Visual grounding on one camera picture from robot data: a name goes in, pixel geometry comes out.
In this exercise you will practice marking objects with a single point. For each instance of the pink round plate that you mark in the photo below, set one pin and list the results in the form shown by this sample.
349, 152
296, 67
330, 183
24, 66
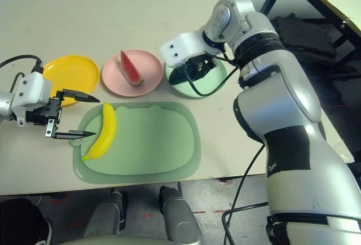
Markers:
112, 78

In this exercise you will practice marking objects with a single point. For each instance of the yellow round plate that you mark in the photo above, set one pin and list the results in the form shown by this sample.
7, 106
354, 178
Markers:
72, 72

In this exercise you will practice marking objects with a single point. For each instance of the mint green round plate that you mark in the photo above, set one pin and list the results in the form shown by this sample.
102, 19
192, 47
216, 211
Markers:
214, 78

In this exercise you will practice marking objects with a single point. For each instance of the grey robot torso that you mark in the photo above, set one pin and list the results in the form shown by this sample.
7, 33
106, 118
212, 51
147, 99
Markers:
127, 240

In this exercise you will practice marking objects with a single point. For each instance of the grey left robot leg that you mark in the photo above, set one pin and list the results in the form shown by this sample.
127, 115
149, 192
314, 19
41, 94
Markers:
105, 216

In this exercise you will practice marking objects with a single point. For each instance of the green cutting board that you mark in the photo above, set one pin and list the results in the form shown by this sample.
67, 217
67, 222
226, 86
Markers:
152, 149

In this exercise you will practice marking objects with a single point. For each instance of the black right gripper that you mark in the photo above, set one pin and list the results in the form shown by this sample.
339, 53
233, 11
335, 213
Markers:
204, 67

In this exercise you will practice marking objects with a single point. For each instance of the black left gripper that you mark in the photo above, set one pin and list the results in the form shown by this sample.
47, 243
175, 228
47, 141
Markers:
46, 112

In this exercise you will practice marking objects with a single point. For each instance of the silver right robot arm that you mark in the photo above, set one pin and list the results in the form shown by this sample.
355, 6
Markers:
282, 101

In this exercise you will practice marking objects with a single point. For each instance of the yellow toy banana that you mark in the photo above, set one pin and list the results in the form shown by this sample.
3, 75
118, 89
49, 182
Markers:
107, 132

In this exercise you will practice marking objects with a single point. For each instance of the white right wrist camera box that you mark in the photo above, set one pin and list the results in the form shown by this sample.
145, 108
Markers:
189, 44

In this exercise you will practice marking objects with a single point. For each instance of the grey robot leg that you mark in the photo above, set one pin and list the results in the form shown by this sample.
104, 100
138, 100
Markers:
105, 216
180, 216

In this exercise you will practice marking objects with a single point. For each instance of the red toy watermelon slice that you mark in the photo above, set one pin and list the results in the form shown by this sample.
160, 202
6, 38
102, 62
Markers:
131, 67

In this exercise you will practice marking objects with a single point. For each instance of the grey right robot leg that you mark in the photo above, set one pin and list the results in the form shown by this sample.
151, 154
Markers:
180, 216

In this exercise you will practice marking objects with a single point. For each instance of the black round stool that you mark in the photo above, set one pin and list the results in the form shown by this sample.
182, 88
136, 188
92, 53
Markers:
19, 222

